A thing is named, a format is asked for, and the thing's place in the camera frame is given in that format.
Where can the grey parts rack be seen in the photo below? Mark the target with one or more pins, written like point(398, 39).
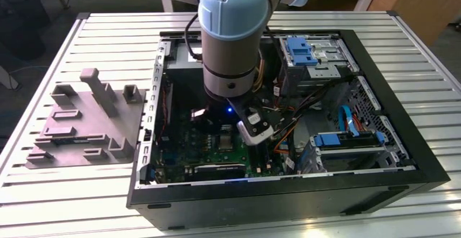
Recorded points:
point(91, 126)

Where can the green motherboard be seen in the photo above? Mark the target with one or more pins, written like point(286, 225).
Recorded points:
point(230, 159)

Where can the grey metal drive cage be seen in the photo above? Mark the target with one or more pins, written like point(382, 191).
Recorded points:
point(317, 73)

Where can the black PC case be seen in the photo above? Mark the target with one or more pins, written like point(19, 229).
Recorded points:
point(251, 208)

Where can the graphics card black cooler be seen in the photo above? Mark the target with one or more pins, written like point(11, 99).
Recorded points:
point(215, 169)

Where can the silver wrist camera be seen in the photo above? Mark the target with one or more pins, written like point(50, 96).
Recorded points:
point(254, 140)

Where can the wooden cabinet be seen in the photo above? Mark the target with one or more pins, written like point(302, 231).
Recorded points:
point(425, 6)

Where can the grey metal disk bay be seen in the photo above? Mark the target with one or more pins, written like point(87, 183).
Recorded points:
point(354, 150)

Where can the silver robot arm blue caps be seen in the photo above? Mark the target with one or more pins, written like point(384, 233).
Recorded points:
point(230, 60)

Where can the RAM stick blue label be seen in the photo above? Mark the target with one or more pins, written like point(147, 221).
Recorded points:
point(70, 141)

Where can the grey power supply unit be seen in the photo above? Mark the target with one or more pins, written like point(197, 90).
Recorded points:
point(183, 81)

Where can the blue plastic drive carrier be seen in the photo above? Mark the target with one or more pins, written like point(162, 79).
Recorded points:
point(301, 51)

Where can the hard disk in blue carrier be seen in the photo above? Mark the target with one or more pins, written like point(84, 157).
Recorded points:
point(327, 140)

